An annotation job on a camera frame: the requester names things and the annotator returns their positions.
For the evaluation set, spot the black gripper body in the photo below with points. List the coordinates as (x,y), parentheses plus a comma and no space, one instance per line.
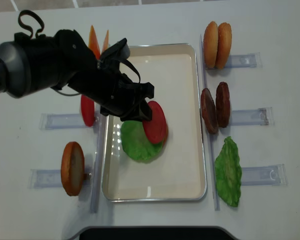
(113,90)

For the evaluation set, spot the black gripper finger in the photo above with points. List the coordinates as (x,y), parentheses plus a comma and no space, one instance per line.
(144,112)

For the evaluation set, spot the red tomato slice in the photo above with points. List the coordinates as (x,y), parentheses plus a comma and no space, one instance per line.
(87,107)
(156,128)

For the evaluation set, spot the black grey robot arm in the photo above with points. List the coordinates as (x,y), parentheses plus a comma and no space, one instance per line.
(33,62)

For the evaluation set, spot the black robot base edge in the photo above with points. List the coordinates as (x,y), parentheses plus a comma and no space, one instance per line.
(153,233)

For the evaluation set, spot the red tomato slice in holder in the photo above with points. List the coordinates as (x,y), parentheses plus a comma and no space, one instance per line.
(87,107)

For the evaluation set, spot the green lettuce leaf on tray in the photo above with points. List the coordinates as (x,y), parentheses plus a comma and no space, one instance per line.
(135,143)

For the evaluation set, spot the orange cheese slice right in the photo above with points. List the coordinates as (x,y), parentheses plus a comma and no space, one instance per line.
(105,42)

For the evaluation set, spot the orange cheese slice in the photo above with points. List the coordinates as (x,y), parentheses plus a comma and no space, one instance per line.
(105,42)
(93,43)

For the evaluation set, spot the orange cheese slice left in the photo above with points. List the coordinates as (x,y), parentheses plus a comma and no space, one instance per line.
(93,43)

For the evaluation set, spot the brown meat patty near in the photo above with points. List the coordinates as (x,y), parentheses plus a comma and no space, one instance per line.
(208,112)

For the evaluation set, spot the brown meat patty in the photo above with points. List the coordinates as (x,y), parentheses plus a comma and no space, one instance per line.
(223,106)
(208,112)

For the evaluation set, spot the clear tomato holder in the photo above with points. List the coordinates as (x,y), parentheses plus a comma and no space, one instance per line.
(49,121)

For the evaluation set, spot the brown meat patty far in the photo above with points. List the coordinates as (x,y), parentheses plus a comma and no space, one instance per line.
(223,106)

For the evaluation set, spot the green lettuce leaf in holder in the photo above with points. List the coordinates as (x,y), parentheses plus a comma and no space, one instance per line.
(228,173)

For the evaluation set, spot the clear lettuce holder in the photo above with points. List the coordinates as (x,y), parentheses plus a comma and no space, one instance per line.
(273,175)

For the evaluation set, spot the white rectangular tray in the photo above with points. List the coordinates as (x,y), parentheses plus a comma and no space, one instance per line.
(134,169)

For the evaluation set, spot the bun half in holder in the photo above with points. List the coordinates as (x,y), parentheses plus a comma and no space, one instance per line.
(72,168)

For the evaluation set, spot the sesame bun top left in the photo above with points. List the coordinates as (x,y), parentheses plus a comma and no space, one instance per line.
(210,44)

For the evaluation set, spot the sesame bun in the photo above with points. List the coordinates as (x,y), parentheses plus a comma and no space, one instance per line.
(224,45)
(210,44)

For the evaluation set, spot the sesame bun top right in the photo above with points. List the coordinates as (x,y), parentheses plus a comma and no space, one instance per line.
(224,45)

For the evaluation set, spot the clear patty holder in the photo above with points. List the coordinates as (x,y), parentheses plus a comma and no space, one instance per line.
(252,117)

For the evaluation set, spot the clear bun holder right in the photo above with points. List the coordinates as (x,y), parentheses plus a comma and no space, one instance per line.
(251,60)

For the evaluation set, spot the clear bun holder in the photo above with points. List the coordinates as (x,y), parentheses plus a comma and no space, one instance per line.
(45,178)
(251,60)

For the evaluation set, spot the clear bun holder left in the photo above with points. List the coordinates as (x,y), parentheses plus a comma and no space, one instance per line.
(45,178)

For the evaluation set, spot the clear acrylic rail right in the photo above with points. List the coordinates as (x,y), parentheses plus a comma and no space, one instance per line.
(216,199)

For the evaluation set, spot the clear acrylic rail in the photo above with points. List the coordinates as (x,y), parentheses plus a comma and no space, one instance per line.
(216,199)
(97,174)

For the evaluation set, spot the clear acrylic rail left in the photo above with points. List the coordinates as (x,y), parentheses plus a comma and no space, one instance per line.
(97,174)

